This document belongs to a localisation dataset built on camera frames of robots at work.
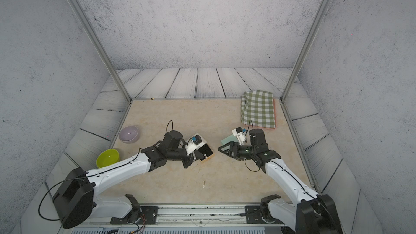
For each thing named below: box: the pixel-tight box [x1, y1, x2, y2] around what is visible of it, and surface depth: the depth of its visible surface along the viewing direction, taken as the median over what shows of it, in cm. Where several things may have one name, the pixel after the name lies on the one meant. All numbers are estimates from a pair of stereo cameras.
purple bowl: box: [118, 125, 140, 144], surface depth 98 cm
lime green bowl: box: [96, 148, 120, 169], surface depth 91 cm
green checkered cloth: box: [241, 89, 276, 129], surface depth 117 cm
